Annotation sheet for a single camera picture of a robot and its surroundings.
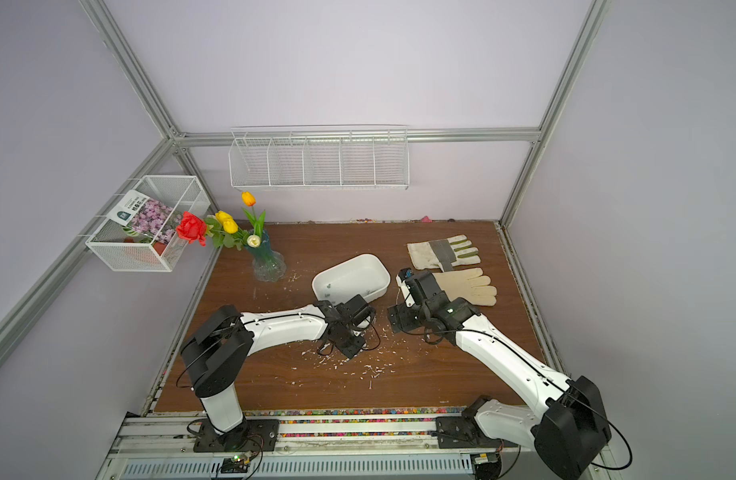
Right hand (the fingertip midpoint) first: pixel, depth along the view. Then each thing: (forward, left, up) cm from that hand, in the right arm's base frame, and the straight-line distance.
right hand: (402, 308), depth 81 cm
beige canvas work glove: (+16, -24, -13) cm, 32 cm away
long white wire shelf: (+48, +25, +16) cm, 57 cm away
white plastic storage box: (+20, +12, -12) cm, 26 cm away
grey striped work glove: (+30, -18, -14) cm, 38 cm away
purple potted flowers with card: (+14, +64, +21) cm, 69 cm away
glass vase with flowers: (+15, +48, +15) cm, 53 cm away
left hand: (-6, +14, -13) cm, 20 cm away
